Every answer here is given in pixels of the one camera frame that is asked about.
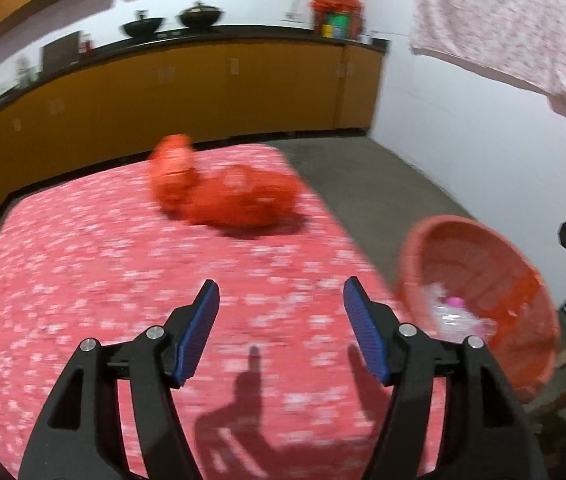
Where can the pink floral hanging sheet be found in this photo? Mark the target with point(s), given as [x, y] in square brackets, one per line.
[503, 25]

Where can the small knotted red plastic bag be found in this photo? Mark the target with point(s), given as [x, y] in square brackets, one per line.
[173, 175]

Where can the black wok with lid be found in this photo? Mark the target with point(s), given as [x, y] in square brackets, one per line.
[202, 16]

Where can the small red bottle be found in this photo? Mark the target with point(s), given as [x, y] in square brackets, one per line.
[85, 45]

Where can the red plastic basket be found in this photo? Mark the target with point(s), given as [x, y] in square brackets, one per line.
[518, 280]

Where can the red floral tablecloth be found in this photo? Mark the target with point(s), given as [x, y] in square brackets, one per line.
[88, 270]

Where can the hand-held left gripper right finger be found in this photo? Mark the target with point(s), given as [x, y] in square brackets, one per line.
[365, 331]

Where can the red container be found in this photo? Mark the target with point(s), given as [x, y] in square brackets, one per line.
[355, 22]

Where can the black open wok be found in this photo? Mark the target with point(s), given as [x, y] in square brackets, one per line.
[142, 26]

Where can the black cutting board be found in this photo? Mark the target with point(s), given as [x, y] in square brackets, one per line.
[60, 52]

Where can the wooden chair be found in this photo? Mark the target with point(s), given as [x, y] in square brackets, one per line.
[563, 400]

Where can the large red plastic bag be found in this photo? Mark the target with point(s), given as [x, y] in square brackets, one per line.
[243, 196]

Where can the orange lower kitchen cabinet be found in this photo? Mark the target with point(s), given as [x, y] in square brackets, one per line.
[188, 90]

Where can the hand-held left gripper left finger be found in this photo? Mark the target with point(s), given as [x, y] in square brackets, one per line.
[198, 331]

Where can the clear plastic bag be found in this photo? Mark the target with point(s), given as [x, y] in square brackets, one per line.
[435, 294]

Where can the clear bottle with pink cap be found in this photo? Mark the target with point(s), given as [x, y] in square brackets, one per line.
[463, 322]

